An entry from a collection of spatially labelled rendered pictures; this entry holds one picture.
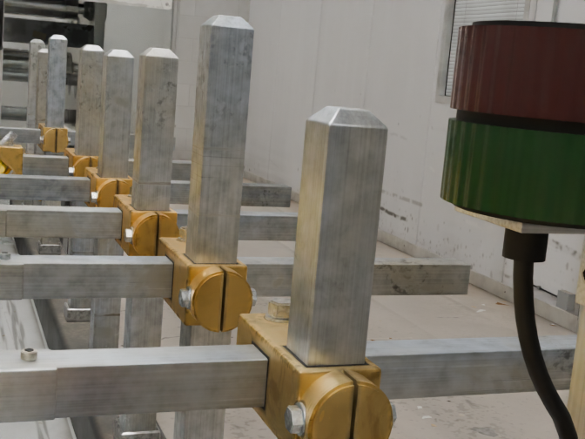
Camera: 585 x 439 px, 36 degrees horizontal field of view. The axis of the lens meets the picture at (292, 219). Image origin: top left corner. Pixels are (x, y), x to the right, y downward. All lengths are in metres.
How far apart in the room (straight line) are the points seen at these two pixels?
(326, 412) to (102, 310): 0.79
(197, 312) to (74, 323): 0.80
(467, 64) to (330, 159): 0.24
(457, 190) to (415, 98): 5.78
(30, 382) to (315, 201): 0.18
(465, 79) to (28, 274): 0.56
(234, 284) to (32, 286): 0.16
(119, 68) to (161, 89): 0.25
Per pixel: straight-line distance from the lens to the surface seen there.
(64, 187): 1.26
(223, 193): 0.73
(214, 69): 0.72
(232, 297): 0.72
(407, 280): 0.86
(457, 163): 0.25
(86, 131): 1.46
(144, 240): 0.95
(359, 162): 0.49
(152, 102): 0.96
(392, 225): 6.23
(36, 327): 1.75
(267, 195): 1.32
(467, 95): 0.24
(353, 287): 0.50
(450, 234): 5.55
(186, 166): 1.54
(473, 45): 0.24
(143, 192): 0.97
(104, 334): 1.26
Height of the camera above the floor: 1.13
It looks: 9 degrees down
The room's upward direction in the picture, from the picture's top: 5 degrees clockwise
